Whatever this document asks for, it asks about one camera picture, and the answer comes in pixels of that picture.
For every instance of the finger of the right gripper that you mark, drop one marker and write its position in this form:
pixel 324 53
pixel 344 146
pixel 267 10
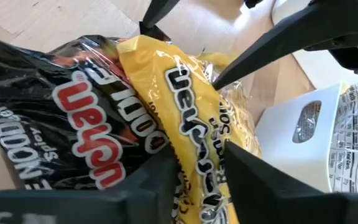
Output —
pixel 291 37
pixel 160 9

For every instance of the black Maruchan Fire pack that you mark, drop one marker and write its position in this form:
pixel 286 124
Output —
pixel 42 93

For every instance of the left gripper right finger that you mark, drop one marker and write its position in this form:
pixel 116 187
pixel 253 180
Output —
pixel 275 199

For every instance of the white plastic bin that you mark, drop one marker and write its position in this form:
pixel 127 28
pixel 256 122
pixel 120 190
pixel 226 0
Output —
pixel 278 130
pixel 317 70

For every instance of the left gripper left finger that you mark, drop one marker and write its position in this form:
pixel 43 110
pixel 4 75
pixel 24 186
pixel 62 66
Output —
pixel 73 208

